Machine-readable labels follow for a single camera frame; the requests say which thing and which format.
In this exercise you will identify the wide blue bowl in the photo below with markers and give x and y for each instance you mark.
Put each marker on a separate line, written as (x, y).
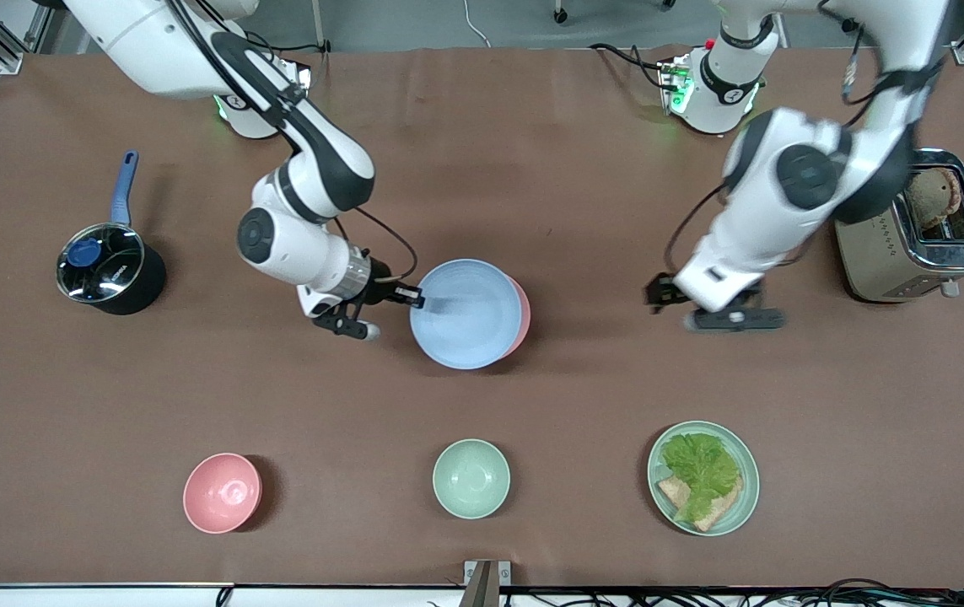
(465, 316)

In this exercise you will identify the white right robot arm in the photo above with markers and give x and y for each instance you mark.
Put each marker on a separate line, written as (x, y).
(296, 194)

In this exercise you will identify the small deep green bowl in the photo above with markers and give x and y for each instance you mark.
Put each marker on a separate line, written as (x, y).
(471, 478)

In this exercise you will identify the green plate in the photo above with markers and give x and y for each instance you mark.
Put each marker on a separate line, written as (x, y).
(747, 497)

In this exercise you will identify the brown bread slice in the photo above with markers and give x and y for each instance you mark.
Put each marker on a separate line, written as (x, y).
(722, 510)

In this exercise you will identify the small deep pink bowl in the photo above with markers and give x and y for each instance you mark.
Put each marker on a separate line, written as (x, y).
(222, 493)

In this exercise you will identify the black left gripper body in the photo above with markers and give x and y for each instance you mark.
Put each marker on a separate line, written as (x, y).
(665, 291)

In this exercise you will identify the glass lid with blue knob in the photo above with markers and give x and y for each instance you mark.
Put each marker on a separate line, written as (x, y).
(100, 263)

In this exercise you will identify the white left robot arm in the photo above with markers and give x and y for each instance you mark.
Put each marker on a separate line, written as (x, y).
(794, 194)

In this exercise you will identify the toast slice in toaster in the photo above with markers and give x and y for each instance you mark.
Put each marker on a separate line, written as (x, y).
(930, 198)

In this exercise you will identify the green lettuce leaf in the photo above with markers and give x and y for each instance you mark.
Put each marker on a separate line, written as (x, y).
(701, 472)

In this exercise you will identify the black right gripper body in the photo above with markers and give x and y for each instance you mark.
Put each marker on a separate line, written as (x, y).
(382, 287)

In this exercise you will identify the black chair caster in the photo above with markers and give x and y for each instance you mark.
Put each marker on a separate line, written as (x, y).
(563, 13)

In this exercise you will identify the wide pink bowl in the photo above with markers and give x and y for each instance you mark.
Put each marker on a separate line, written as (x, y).
(522, 316)

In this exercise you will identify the grey metal camera bracket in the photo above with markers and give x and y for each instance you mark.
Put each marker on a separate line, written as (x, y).
(487, 582)

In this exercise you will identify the silver toaster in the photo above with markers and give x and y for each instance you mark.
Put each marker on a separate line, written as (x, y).
(886, 253)

